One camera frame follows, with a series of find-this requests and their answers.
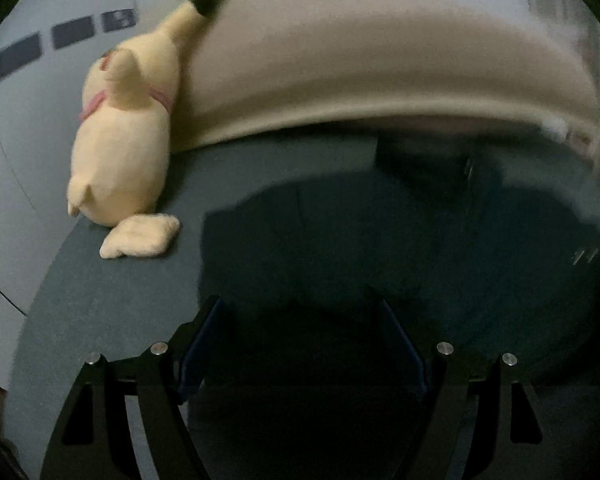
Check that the yellow plush toy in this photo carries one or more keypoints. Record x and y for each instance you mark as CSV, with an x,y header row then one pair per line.
x,y
122,155

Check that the grey-blue bed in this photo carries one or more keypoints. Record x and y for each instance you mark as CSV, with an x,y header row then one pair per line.
x,y
110,310

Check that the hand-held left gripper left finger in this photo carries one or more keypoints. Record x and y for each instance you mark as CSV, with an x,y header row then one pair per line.
x,y
207,345

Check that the dark rectangular wall panel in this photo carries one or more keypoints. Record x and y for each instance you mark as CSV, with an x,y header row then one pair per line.
x,y
117,20
16,57
73,32

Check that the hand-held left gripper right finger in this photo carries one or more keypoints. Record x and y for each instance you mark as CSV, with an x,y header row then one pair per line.
x,y
402,345

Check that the dark navy garment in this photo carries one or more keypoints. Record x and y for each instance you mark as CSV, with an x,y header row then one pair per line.
x,y
360,240

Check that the beige padded headboard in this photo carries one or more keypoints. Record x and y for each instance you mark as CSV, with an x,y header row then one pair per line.
x,y
360,60

